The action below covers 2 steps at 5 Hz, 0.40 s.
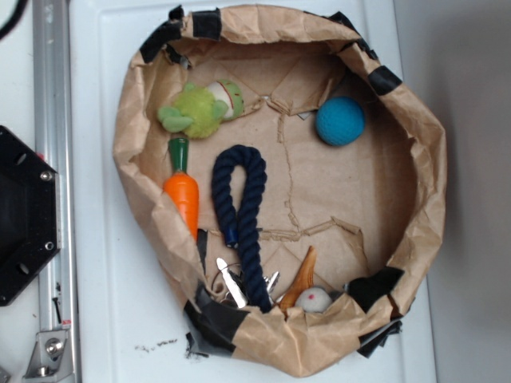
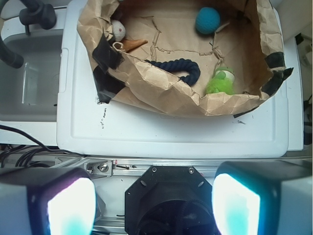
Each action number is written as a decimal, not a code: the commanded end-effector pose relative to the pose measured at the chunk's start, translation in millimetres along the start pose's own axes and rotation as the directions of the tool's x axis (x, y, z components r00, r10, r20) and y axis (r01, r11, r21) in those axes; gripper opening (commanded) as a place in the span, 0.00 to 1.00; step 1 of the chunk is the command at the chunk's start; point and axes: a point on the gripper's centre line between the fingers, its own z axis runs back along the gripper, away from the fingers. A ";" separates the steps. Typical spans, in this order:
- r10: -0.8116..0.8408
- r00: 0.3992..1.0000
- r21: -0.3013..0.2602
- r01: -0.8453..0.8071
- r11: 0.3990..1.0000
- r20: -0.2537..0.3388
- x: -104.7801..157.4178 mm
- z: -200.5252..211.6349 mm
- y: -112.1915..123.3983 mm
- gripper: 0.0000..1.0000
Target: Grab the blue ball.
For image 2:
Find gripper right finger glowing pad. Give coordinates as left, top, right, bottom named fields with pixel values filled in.
left=212, top=161, right=313, bottom=235

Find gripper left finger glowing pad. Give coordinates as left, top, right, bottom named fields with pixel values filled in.
left=0, top=167, right=96, bottom=235

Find blue knitted ball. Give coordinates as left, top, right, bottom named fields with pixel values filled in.
left=195, top=7, right=221, bottom=35

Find white plastic bin lid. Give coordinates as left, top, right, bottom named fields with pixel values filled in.
left=56, top=0, right=303, bottom=160

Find grey plastic tub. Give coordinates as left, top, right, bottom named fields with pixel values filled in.
left=0, top=29, right=63, bottom=122

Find green fuzzy plush toy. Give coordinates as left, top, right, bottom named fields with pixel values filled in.
left=205, top=67, right=235, bottom=95

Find brown paper bag tray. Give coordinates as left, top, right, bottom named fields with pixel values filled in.
left=77, top=0, right=293, bottom=117

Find white plush ice cream toy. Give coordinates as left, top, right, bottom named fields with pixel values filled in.
left=111, top=20, right=148, bottom=52

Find aluminium rail with bracket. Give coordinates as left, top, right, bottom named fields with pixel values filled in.
left=52, top=156, right=313, bottom=178

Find black cables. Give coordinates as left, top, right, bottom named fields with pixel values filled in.
left=0, top=124, right=84, bottom=169

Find black octagonal mount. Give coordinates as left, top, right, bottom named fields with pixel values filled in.
left=125, top=166, right=219, bottom=235

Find black hose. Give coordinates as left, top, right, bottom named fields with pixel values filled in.
left=0, top=0, right=24, bottom=69

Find dark blue rope toy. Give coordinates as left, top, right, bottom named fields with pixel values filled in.
left=145, top=58, right=201, bottom=86

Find black clamp mount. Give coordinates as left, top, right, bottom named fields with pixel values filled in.
left=19, top=0, right=57, bottom=36

